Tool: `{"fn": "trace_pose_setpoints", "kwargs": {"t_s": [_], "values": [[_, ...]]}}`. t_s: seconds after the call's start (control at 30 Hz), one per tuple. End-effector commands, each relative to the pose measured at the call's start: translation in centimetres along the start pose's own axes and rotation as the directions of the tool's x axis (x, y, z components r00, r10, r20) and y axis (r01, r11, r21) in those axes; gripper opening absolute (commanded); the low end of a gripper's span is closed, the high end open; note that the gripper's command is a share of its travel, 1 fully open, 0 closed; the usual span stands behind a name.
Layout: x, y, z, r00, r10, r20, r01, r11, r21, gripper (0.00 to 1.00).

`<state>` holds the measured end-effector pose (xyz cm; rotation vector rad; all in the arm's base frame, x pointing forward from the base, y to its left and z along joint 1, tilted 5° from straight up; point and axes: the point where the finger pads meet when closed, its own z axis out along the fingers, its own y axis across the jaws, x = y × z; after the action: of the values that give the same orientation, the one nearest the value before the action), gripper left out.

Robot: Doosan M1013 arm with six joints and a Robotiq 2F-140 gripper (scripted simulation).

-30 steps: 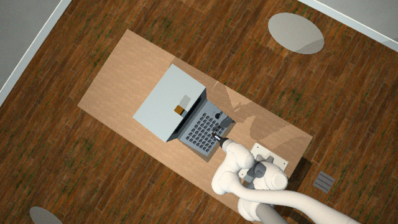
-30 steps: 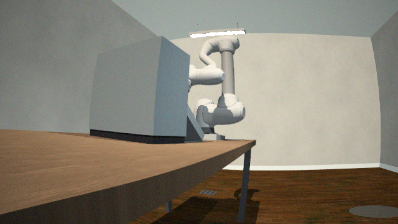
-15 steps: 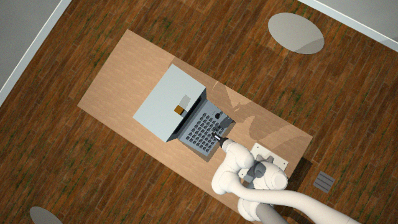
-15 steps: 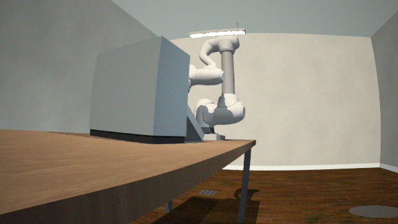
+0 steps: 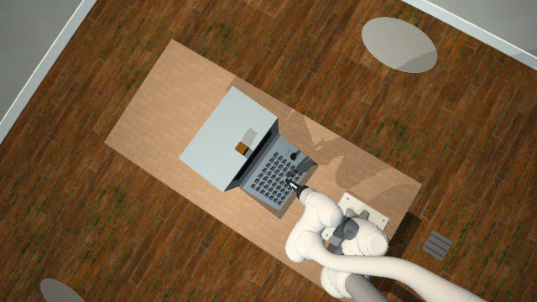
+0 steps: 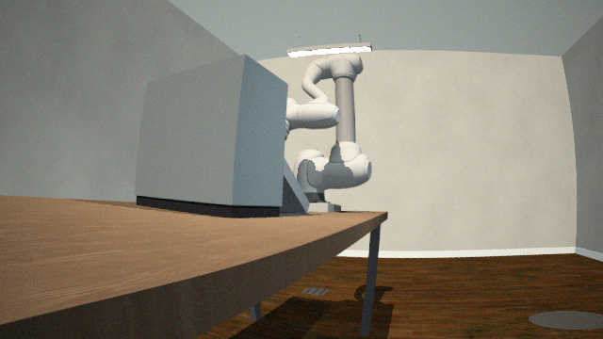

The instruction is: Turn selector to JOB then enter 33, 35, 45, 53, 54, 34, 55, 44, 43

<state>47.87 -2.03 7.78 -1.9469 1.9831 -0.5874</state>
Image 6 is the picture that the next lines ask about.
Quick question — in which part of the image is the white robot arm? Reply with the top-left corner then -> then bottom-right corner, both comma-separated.
285,54 -> 372,203

